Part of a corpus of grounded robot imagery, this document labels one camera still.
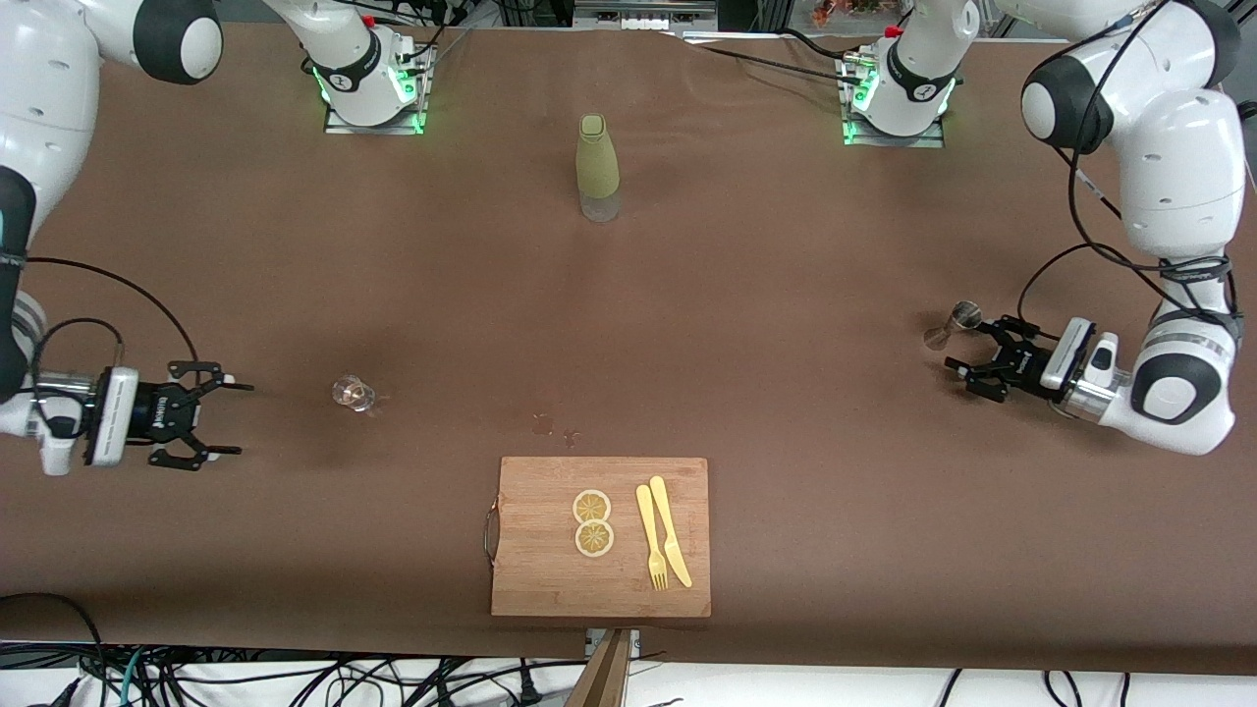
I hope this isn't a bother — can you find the steel double jigger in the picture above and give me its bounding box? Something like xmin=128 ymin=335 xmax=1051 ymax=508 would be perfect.
xmin=923 ymin=300 xmax=983 ymax=352

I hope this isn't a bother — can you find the brown table cover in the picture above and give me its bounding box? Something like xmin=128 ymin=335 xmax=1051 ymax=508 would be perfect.
xmin=0 ymin=18 xmax=1257 ymax=679

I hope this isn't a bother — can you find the yellow plastic knife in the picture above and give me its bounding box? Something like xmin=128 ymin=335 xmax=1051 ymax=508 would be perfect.
xmin=649 ymin=475 xmax=693 ymax=589

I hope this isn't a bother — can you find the yellow plastic fork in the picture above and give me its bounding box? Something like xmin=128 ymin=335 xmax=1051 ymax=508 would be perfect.
xmin=635 ymin=484 xmax=670 ymax=592

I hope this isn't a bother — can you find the wooden cutting board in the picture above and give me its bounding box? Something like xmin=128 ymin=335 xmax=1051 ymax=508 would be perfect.
xmin=483 ymin=457 xmax=712 ymax=619

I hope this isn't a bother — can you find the green sleeved glass bottle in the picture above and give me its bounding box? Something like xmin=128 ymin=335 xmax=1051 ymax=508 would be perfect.
xmin=575 ymin=114 xmax=622 ymax=223

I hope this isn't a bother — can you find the wooden beam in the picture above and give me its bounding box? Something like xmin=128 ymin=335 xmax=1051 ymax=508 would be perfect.
xmin=568 ymin=628 xmax=634 ymax=707

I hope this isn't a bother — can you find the grey power strip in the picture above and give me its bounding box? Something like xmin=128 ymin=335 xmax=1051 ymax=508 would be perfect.
xmin=573 ymin=0 xmax=720 ymax=32

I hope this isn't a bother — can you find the black looped floor cable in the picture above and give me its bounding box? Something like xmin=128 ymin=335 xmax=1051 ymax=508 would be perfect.
xmin=0 ymin=592 xmax=107 ymax=707

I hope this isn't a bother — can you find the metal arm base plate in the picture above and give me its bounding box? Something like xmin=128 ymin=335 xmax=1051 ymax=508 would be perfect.
xmin=841 ymin=54 xmax=946 ymax=149
xmin=322 ymin=44 xmax=430 ymax=136

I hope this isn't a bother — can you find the black base power cable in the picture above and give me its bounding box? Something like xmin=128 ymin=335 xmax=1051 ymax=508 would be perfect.
xmin=678 ymin=27 xmax=865 ymax=82

